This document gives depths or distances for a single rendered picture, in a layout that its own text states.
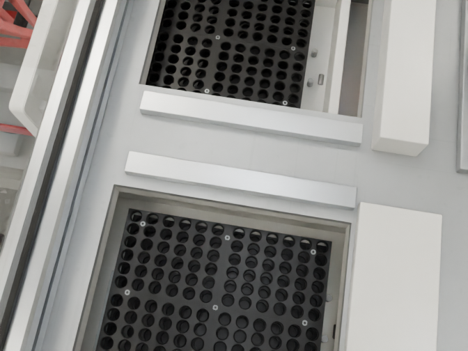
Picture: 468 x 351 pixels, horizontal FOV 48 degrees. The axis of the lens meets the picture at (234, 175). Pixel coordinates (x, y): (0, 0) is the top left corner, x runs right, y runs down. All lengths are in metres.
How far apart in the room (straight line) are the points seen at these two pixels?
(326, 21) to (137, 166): 0.36
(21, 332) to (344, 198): 0.32
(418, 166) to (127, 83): 0.32
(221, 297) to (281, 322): 0.07
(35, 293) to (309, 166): 0.29
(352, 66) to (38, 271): 0.47
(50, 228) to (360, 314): 0.29
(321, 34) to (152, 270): 0.39
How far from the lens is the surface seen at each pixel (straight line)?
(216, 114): 0.54
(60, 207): 0.50
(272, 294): 0.55
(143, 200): 0.64
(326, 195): 0.52
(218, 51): 0.65
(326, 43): 0.74
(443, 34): 0.65
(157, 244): 0.56
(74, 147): 0.51
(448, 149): 0.59
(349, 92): 0.72
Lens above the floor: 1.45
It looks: 72 degrees down
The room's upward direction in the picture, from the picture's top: 1 degrees clockwise
